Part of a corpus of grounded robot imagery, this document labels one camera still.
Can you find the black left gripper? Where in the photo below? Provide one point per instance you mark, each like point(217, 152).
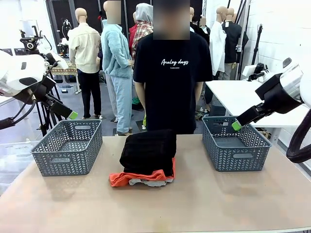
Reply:
point(41, 93)

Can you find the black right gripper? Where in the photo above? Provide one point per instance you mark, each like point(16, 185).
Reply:
point(277, 97)

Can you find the orange garment with yellow print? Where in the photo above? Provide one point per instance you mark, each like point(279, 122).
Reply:
point(119, 179)

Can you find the light grey garment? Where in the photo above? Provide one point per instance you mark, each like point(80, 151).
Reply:
point(150, 183)

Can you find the white side table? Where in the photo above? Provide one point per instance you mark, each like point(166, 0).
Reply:
point(233, 97)

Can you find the patterned table cloth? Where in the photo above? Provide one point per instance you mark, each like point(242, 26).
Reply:
point(65, 69)

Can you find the grey plastic lattice basket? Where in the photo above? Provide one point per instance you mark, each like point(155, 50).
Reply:
point(68, 160)
point(233, 157)

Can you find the black slanted stand poles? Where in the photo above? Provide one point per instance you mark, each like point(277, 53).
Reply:
point(240, 68)

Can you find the clear plastic storage box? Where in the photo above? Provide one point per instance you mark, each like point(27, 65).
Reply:
point(14, 150)

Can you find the mannequin in cream shirt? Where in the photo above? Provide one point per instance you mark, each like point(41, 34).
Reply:
point(83, 48)

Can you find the black light stand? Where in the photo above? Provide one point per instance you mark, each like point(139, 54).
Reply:
point(256, 48)

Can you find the mannequin in blue fleece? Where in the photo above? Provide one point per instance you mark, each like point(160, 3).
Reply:
point(114, 53)

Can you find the mannequin in black jacket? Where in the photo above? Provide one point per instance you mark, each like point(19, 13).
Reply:
point(232, 41)

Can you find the mannequin in white shirt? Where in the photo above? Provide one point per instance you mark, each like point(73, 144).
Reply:
point(217, 43)

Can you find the person in black T-shirt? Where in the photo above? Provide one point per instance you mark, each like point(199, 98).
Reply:
point(170, 97)

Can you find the mannequin in red garment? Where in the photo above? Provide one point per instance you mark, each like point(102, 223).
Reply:
point(132, 34)

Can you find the mannequin in plaid hooded shirt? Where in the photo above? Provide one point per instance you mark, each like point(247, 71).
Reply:
point(142, 31)

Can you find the mannequin in pale blue shirt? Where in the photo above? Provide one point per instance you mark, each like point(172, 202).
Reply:
point(192, 14)

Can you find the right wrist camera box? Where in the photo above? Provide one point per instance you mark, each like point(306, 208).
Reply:
point(249, 69)

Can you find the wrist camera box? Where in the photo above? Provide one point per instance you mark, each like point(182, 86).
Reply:
point(249, 69)
point(60, 61)

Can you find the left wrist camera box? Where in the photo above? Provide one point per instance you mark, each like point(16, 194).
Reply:
point(60, 61)

